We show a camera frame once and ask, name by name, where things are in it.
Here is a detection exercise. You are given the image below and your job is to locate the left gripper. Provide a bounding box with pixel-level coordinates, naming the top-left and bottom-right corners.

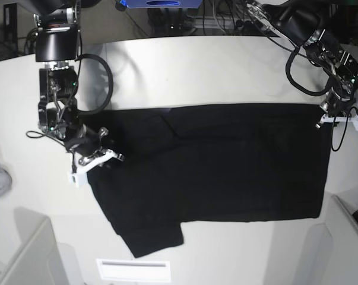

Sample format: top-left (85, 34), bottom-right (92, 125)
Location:
top-left (318, 88), bottom-right (358, 125)

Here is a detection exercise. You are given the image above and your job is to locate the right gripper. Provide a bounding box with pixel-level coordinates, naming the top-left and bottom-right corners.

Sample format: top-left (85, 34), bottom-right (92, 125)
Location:
top-left (64, 125), bottom-right (125, 175)

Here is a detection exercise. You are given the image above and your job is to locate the black T-shirt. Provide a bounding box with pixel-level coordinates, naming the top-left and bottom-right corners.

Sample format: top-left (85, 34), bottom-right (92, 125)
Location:
top-left (85, 104), bottom-right (331, 258)

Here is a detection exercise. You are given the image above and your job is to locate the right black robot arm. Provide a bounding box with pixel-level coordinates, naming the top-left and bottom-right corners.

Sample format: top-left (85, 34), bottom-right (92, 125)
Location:
top-left (26, 1), bottom-right (124, 175)

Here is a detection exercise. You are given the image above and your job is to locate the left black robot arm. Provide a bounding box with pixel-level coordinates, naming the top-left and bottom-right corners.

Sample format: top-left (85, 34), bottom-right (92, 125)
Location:
top-left (242, 1), bottom-right (358, 130)

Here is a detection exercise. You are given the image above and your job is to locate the white table slot plate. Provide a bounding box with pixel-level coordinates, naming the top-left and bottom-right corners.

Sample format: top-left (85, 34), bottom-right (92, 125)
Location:
top-left (96, 259), bottom-right (172, 283)

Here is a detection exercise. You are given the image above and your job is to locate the white side partition left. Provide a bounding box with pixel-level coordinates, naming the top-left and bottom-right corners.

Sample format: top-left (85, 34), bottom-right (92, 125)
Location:
top-left (0, 217), bottom-right (69, 284)

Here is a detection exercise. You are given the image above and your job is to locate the white side partition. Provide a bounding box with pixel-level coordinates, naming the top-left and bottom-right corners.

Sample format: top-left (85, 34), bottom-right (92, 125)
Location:
top-left (322, 196), bottom-right (358, 284)
top-left (0, 217), bottom-right (69, 284)

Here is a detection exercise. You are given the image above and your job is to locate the white side partition right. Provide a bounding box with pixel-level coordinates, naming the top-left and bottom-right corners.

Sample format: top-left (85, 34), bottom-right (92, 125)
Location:
top-left (322, 196), bottom-right (358, 284)

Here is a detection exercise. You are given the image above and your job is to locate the blue box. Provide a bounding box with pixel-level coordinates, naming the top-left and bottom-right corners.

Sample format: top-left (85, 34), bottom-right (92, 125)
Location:
top-left (125, 0), bottom-right (202, 8)

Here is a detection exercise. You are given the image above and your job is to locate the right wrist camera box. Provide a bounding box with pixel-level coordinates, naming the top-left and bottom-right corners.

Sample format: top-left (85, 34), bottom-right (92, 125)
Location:
top-left (68, 172), bottom-right (88, 188)

